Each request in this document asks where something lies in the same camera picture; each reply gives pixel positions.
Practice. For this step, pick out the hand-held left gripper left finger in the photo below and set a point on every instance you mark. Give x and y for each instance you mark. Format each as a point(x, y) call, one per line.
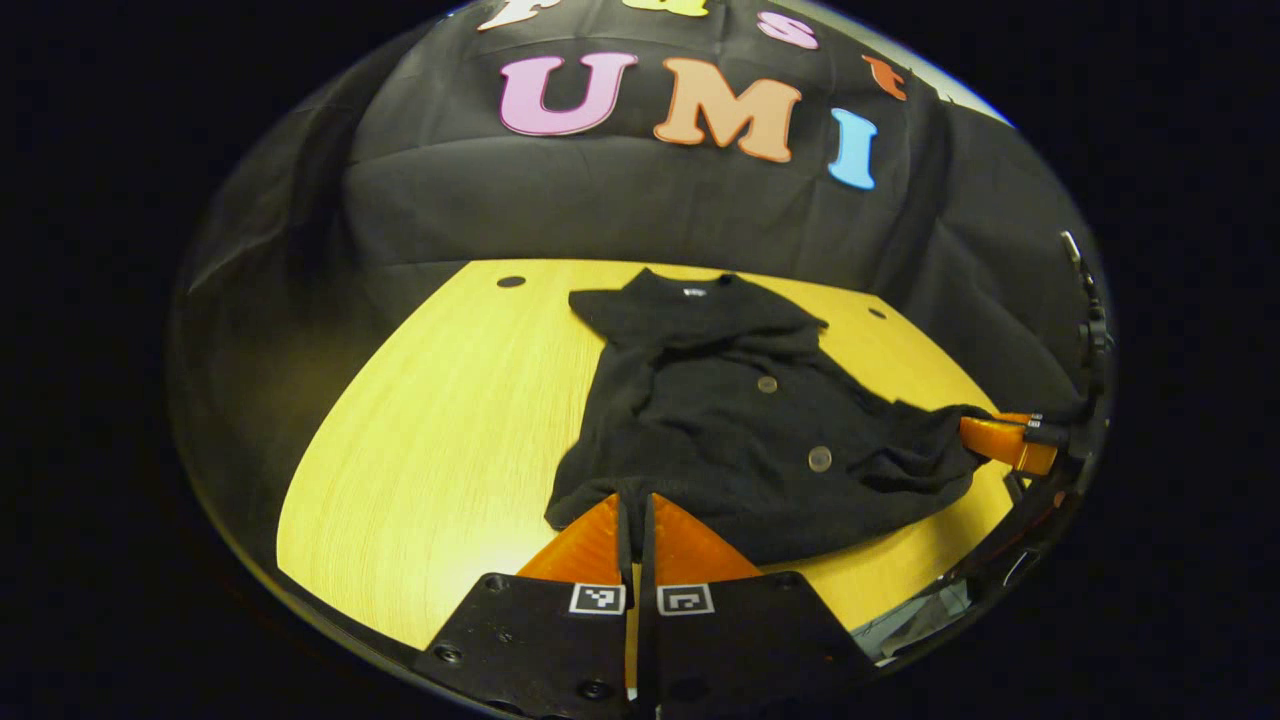
point(540, 640)

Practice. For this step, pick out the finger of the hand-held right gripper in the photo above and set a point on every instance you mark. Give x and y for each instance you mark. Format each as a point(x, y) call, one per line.
point(1005, 443)

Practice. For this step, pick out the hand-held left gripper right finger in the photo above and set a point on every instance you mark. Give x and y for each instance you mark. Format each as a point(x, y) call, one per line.
point(740, 640)

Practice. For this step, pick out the black buttoned garment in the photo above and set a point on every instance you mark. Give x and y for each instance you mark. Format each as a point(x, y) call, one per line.
point(720, 430)

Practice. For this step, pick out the black backdrop cloth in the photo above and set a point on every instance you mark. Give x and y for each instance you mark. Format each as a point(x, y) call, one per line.
point(600, 210)

